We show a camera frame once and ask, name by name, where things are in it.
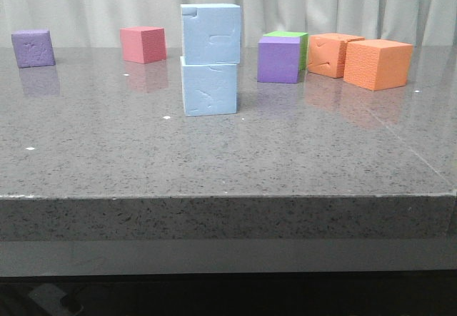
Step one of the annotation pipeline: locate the smooth light blue foam cube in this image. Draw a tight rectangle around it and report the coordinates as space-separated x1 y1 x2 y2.
180 56 238 116

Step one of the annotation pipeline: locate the purple smooth foam cube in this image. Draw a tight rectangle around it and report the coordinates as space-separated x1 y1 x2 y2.
257 36 301 83

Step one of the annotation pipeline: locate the orange dented foam cube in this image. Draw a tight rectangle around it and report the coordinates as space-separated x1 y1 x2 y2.
307 33 365 78

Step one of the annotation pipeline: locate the orange textured foam cube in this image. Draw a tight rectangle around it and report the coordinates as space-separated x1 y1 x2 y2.
343 39 413 91

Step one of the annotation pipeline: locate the grey curtain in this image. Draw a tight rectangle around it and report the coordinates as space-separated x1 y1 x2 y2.
1 0 456 47

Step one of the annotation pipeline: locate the red foam cube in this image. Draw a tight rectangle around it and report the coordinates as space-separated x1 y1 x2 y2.
120 26 167 63

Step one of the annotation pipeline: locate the green foam cube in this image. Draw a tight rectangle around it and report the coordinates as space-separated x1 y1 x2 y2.
264 31 308 71

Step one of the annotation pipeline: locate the textured light blue foam cube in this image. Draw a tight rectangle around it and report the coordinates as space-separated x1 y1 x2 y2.
181 4 241 65

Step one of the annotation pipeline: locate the purple dented foam cube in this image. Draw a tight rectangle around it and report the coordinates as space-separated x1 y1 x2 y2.
11 29 56 68

